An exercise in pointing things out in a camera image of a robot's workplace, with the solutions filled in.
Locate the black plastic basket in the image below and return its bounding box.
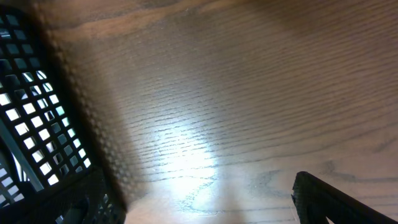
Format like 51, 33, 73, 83
1, 5, 126, 223

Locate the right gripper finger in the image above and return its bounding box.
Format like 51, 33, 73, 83
292, 171, 397, 224

